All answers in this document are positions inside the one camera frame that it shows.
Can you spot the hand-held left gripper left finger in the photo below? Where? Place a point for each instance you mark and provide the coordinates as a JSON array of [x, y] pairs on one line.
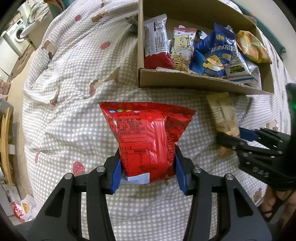
[[115, 179]]

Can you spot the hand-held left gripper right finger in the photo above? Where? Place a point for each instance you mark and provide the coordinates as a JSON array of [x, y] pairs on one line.
[[181, 176]]

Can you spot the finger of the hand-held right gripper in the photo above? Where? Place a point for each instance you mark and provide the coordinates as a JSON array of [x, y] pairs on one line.
[[229, 141], [248, 134]]

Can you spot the beige sachet packet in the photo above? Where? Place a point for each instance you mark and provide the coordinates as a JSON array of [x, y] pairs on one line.
[[223, 113]]

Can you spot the red snack packet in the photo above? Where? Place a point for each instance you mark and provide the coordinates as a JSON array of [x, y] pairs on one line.
[[143, 134]]

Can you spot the white blue noodle packet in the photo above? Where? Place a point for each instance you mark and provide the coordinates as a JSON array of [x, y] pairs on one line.
[[239, 67], [254, 74]]

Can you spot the blue cartoon dog packet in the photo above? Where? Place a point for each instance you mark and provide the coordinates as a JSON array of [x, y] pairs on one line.
[[212, 58]]

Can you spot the yellow snack packet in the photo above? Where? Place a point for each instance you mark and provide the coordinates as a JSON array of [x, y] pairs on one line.
[[253, 46]]

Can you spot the cream cartoon snack packet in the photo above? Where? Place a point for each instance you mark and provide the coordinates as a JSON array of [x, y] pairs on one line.
[[182, 46]]

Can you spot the white text panel packet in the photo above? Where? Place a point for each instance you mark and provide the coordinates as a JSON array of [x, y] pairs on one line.
[[156, 39]]

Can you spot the cardboard box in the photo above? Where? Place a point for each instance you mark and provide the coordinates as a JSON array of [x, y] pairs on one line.
[[208, 14]]

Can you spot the person's right hand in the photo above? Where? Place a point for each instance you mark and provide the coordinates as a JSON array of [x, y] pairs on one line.
[[270, 201]]

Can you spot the checked printed quilt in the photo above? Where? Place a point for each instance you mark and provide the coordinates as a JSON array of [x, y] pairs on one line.
[[69, 104]]

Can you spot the white plastic bag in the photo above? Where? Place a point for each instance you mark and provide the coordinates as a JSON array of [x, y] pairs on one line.
[[26, 208]]

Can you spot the teal headboard cushion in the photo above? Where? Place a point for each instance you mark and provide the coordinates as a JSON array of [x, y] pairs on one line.
[[275, 34]]

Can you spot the wooden chair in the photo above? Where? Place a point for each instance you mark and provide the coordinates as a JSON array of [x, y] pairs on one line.
[[5, 143]]

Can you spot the patterned floor rug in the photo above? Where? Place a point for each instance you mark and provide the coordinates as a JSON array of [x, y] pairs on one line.
[[23, 59]]

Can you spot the white kitchen base cabinet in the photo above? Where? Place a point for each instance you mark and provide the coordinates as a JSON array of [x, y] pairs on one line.
[[7, 53]]

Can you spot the white basin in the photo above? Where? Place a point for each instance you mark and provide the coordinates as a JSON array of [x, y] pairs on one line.
[[31, 29]]

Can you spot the white washing machine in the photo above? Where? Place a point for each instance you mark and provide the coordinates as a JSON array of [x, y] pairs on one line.
[[16, 33]]

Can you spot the teal sofa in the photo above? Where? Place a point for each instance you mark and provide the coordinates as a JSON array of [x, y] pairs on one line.
[[55, 5]]

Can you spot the white patterned cloth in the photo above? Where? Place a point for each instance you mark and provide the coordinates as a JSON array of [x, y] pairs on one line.
[[39, 9]]

